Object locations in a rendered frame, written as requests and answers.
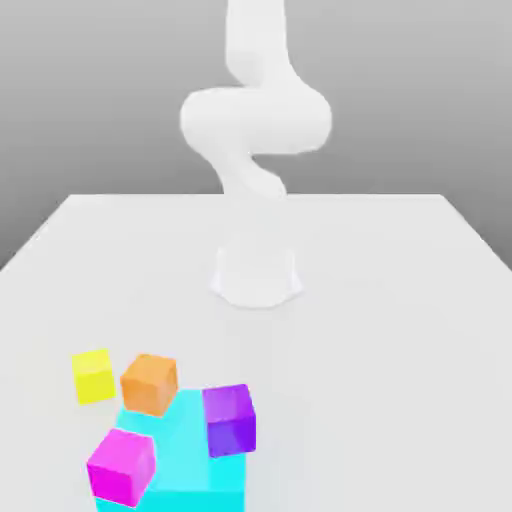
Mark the large cyan box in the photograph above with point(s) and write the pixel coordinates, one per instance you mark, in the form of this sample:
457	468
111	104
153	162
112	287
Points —
188	460

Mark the small purple cube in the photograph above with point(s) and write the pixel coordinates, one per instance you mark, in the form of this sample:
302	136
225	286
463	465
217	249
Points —
230	420

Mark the small yellow cube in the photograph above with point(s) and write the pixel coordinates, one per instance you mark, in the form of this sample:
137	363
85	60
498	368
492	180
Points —
94	378

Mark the small magenta cube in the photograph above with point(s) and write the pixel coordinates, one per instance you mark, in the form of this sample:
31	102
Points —
120	466

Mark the small orange cube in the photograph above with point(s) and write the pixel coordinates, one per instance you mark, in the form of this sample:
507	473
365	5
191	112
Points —
148	386

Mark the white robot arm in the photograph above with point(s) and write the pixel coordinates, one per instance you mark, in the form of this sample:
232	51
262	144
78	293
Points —
256	120

